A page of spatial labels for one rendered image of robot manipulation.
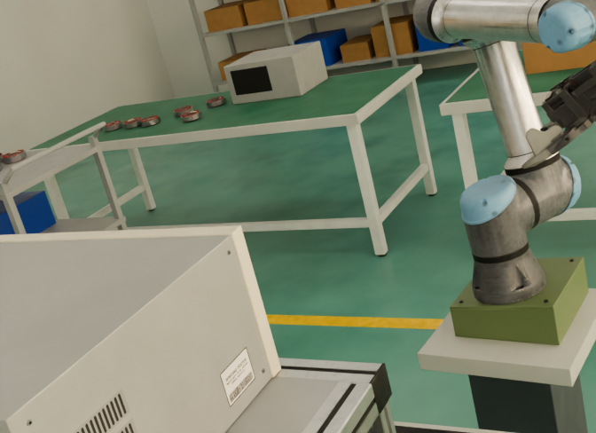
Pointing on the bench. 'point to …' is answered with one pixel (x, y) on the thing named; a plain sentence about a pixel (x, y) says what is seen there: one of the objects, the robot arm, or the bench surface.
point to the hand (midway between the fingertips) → (533, 151)
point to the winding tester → (130, 331)
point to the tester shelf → (317, 398)
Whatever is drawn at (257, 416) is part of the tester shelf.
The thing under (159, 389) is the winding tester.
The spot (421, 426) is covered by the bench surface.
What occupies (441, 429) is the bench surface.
